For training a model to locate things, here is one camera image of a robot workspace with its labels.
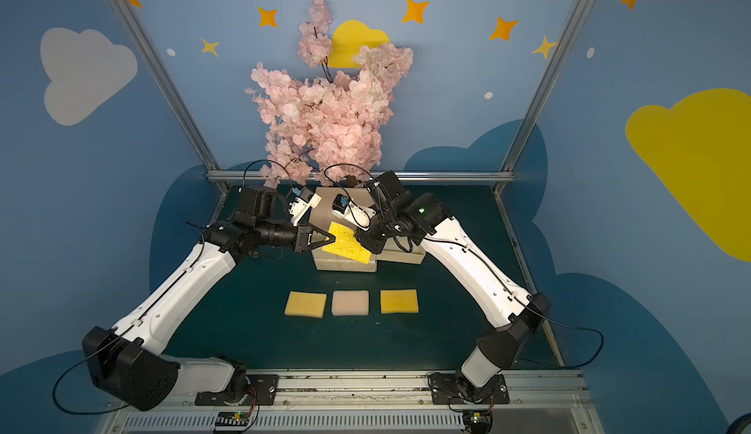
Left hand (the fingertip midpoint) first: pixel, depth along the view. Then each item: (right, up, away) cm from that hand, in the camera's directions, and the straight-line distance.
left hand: (334, 235), depth 71 cm
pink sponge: (+2, -22, +18) cm, 29 cm away
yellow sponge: (+16, -22, +18) cm, 32 cm away
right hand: (+7, +2, +1) cm, 8 cm away
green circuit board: (-26, -47, +2) cm, 54 cm away
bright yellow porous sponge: (+3, -2, -1) cm, 4 cm away
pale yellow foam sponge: (-11, -22, +17) cm, 30 cm away
